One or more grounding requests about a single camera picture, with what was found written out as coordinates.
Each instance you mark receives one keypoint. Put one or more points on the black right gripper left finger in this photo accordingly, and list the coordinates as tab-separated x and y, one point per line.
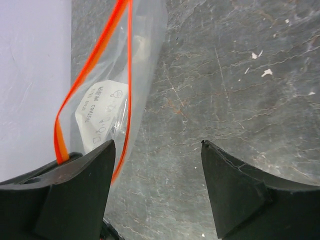
59	201

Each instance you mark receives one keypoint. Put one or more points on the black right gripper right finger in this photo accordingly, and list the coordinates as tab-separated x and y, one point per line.
250	204

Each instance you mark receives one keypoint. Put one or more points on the clear zip bag orange zipper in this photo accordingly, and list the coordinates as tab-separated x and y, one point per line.
108	97

